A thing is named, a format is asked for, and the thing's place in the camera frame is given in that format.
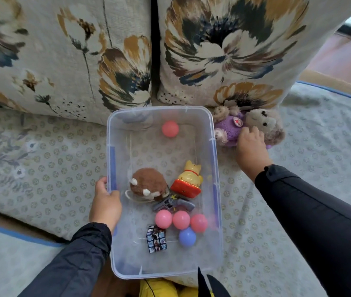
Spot floral sofa back cushion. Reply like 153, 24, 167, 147
0, 0, 153, 126
157, 0, 351, 110

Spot blue plastic ball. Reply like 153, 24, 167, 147
179, 227, 197, 247

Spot pink plastic ball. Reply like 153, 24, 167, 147
162, 121, 180, 138
190, 214, 208, 233
155, 210, 173, 229
173, 211, 191, 230

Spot person's right forearm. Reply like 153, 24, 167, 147
255, 165, 351, 297

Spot person's right hand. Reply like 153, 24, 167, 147
236, 127, 273, 182

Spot yellow cat figurine red base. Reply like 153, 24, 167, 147
170, 160, 204, 199

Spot grey toy gun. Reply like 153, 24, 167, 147
153, 196, 196, 213

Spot dotted grey sofa seat cushion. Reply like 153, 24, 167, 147
0, 82, 351, 297

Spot clear plastic storage bin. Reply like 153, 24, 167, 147
106, 106, 224, 279

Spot wooden sofa frame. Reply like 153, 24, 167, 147
299, 69, 351, 102

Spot small picture puzzle cube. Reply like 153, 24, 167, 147
146, 225, 167, 253

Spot yellow garment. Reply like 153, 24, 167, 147
139, 278, 215, 297

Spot person's left hand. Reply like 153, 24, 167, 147
89, 177, 122, 234

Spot person's left forearm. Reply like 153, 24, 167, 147
18, 223, 112, 297

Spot black jacket hem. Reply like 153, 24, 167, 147
197, 267, 231, 297

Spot plush bear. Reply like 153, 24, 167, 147
212, 106, 286, 150

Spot brown round plush toy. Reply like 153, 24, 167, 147
125, 168, 170, 203

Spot plain grey blue-piped seat cushion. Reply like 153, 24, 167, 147
0, 218, 66, 297

